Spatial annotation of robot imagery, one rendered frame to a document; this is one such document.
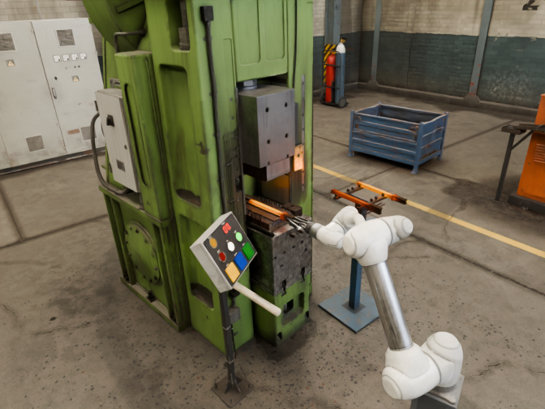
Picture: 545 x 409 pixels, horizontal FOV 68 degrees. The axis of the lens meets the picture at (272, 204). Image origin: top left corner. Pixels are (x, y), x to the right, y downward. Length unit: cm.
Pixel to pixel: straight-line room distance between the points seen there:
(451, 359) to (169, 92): 197
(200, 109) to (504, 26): 820
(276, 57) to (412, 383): 181
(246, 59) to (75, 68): 518
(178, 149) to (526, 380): 263
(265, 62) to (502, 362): 248
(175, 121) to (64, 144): 505
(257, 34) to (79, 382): 246
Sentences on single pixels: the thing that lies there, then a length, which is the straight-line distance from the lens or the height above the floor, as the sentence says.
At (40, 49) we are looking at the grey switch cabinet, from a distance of 718.
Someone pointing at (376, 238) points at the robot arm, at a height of 131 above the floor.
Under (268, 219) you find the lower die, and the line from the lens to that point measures 257.
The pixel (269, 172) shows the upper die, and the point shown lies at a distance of 238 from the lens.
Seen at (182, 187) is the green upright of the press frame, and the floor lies 117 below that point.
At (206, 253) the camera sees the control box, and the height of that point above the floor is 114.
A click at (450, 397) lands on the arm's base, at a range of 214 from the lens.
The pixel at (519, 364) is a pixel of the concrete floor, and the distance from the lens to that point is 333.
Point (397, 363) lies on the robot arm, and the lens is 188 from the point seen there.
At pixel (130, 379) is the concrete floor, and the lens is 308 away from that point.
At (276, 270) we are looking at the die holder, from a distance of 264.
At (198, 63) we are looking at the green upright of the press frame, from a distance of 213.
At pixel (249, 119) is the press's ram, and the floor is 164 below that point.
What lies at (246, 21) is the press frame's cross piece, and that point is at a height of 212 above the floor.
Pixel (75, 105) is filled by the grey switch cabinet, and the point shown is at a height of 85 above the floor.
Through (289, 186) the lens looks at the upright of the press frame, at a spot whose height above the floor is 108.
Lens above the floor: 221
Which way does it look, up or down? 26 degrees down
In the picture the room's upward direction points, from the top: 2 degrees counter-clockwise
